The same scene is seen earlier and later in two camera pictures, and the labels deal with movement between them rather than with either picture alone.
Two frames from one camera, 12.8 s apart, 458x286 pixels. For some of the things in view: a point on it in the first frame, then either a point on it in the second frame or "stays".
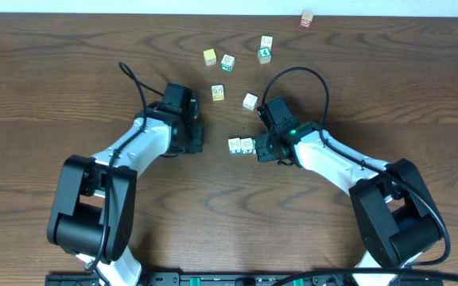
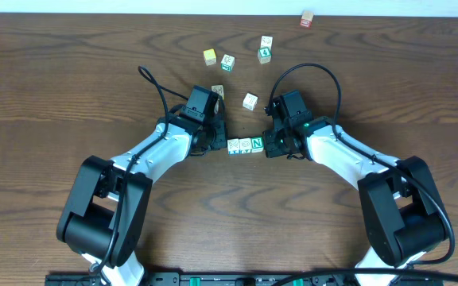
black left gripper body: [194, 131] -> [215, 133]
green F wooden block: [227, 63] stays
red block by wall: [306, 19] stays
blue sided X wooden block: [234, 145] stays
